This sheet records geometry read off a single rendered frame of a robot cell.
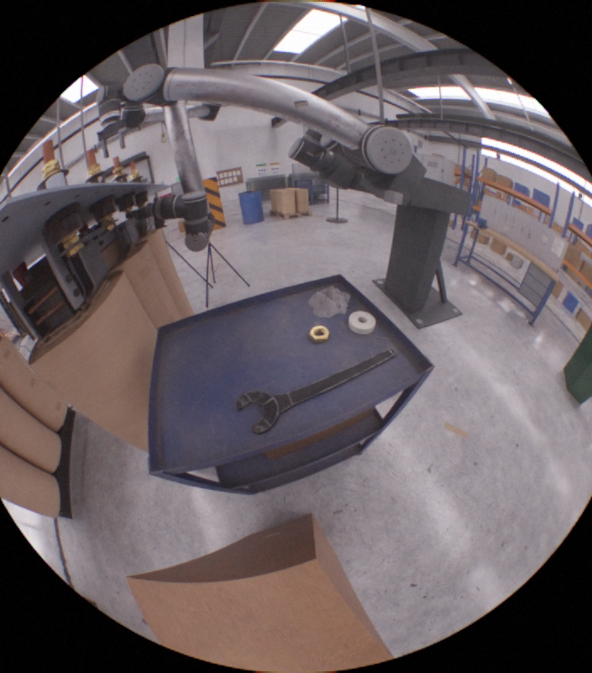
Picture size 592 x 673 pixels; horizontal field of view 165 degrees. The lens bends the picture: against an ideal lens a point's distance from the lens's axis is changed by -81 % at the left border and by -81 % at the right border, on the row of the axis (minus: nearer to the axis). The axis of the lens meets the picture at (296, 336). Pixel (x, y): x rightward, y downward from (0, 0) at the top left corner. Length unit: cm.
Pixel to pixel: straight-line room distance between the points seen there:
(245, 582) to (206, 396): 37
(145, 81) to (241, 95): 33
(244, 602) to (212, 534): 103
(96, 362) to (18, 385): 166
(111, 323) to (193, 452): 42
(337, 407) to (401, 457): 101
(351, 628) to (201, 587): 23
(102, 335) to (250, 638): 72
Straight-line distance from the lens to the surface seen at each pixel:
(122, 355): 69
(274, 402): 40
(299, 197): 582
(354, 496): 127
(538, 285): 375
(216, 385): 48
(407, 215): 205
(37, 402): 232
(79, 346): 65
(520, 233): 442
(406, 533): 139
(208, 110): 184
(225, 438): 42
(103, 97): 126
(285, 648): 44
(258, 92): 78
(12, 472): 207
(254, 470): 77
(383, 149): 82
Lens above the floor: 125
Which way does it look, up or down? 45 degrees down
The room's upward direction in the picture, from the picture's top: 5 degrees counter-clockwise
